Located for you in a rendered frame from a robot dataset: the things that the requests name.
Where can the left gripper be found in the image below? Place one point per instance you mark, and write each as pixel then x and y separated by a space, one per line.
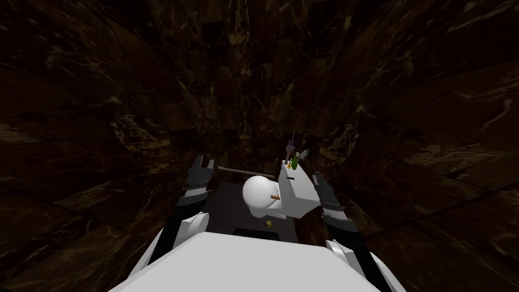
pixel 199 178

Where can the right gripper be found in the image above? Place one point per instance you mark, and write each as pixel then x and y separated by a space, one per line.
pixel 327 194

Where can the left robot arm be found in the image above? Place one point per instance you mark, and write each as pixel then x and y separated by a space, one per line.
pixel 184 221

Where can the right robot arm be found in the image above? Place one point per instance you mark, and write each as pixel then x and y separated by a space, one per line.
pixel 348 235

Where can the green bottle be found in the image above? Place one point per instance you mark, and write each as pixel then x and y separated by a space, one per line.
pixel 297 159

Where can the white toilet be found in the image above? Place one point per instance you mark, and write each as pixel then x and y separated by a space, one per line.
pixel 284 194

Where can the grey toilet brush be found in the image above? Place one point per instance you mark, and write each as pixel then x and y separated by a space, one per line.
pixel 290 150

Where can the pale thin bar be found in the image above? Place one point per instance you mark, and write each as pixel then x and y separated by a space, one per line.
pixel 243 170

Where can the dark floor mat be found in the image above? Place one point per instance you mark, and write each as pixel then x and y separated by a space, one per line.
pixel 227 211

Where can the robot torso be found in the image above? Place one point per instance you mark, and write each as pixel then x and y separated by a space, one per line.
pixel 251 267

